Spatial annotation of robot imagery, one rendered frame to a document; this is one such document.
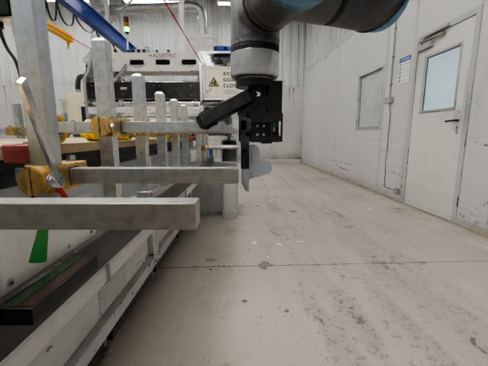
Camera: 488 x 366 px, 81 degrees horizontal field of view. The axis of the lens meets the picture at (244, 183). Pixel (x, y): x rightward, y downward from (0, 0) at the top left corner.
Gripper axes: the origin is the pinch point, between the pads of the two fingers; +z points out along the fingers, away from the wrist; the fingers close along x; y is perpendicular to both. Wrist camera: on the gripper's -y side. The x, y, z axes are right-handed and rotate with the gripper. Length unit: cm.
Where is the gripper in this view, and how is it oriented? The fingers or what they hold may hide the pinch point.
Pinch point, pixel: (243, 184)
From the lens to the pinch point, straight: 57.3
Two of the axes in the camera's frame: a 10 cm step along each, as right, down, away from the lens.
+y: 10.0, 0.0, 0.0
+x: 0.0, -1.7, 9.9
